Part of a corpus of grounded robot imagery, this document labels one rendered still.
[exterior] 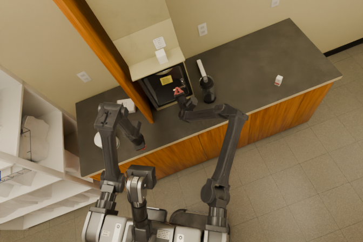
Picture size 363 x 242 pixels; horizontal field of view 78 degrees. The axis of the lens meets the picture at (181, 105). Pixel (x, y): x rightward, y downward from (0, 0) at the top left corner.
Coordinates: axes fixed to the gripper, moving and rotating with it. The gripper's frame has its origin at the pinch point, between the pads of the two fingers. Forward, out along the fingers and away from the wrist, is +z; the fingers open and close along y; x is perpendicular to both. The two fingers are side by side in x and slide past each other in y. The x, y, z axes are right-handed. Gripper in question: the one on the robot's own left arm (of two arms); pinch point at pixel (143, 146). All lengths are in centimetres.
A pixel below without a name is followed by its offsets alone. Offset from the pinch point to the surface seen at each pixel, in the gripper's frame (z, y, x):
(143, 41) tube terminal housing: -53, 33, -28
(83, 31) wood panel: -78, 24, -8
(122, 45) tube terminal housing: -56, 33, -17
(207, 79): -9, 25, -57
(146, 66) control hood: -40, 27, -23
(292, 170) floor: 110, -34, -111
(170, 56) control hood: -40, 27, -39
